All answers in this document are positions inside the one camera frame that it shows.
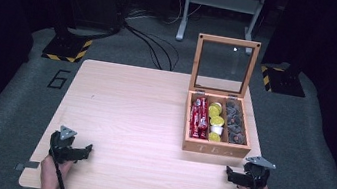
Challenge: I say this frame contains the black base with hazard stripes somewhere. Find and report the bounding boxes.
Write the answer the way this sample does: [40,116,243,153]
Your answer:
[40,29,95,67]
[256,61,310,99]

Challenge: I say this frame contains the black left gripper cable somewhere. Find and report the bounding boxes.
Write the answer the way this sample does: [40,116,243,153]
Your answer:
[44,148,79,189]

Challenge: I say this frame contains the stack of red packets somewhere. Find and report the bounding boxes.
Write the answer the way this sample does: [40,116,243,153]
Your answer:
[186,94,213,141]

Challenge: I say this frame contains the person's left hand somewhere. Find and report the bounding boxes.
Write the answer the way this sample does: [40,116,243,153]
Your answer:
[36,151,76,189]

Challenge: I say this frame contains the wooden box with glass lid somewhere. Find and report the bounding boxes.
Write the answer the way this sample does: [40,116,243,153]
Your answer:
[178,32,268,161]

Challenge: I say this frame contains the black floor cables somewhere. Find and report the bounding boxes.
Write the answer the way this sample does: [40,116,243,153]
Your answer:
[115,20,184,73]

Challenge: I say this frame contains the pile of dark tea packets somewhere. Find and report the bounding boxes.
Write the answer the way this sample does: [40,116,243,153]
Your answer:
[219,99,253,146]

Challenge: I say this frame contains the white metal stand frame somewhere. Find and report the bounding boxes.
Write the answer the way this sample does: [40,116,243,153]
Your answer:
[175,0,270,54]

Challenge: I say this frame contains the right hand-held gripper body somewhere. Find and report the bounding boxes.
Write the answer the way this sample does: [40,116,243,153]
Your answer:
[237,153,278,189]

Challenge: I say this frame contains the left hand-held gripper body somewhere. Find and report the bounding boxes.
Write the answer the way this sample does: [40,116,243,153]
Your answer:
[46,123,86,167]

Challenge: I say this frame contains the grey table bracket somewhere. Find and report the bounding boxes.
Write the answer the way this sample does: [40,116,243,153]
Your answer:
[14,158,41,174]

